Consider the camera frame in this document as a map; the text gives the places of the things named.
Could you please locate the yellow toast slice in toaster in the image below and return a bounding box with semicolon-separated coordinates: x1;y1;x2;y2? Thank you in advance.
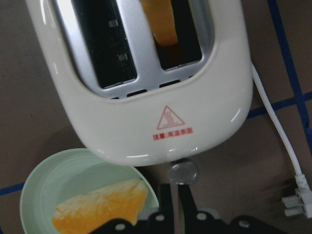
140;0;178;47

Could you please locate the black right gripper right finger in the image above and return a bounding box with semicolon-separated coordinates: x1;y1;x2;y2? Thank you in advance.
178;185;232;234

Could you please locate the white power cable with plug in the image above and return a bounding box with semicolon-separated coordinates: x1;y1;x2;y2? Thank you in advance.
250;63;312;217

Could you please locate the white two-slot toaster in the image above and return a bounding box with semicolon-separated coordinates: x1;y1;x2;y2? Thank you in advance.
26;0;253;166

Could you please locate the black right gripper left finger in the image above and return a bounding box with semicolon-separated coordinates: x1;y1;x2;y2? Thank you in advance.
137;184;175;234

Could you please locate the clear toaster lever knob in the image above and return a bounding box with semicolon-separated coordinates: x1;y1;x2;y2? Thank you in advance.
167;158;199;185

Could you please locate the yellow toast slice on plate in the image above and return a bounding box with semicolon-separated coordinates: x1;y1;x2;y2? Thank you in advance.
52;178;149;234

